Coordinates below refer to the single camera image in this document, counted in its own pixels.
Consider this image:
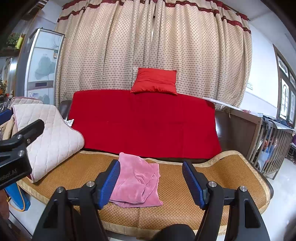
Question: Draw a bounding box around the red pillow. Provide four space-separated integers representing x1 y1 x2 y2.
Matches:
130 67 178 95

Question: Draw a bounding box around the woven rattan mat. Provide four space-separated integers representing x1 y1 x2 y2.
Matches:
17 150 274 233

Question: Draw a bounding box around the floral glass door refrigerator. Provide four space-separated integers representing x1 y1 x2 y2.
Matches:
17 28 66 107

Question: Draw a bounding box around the artificial flower bunch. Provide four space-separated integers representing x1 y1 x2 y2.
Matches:
0 80 8 98

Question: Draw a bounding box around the pink zip jacket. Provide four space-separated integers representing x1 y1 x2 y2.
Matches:
109 152 164 202

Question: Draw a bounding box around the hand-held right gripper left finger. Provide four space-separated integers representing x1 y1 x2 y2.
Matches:
32 159 121 241

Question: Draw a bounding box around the white board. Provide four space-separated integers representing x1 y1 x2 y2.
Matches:
203 97 242 110

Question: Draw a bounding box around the wooden crib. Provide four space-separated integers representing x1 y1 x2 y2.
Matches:
228 108 295 180

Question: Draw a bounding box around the white quilted pad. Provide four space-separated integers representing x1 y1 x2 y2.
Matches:
9 97 85 183

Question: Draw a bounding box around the blue plastic container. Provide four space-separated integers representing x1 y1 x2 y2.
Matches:
5 182 31 212

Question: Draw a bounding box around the person's dark trouser leg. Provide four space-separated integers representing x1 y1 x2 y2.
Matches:
150 224 196 241

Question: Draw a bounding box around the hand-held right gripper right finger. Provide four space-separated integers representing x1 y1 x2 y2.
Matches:
182 161 271 241

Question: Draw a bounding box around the beige dotted curtain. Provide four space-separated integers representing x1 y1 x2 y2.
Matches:
54 0 253 110

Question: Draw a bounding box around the wooden framed glass door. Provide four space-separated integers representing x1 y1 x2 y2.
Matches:
273 44 296 130

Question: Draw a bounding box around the green potted plant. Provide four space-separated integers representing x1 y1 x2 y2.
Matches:
7 32 21 47

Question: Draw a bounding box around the red blanket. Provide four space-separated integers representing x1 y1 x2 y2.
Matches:
67 89 222 160

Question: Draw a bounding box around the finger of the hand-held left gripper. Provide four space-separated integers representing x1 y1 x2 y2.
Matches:
0 109 13 127
0 119 45 163

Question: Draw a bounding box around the dark cloth pile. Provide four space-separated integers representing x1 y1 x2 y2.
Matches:
262 115 295 129

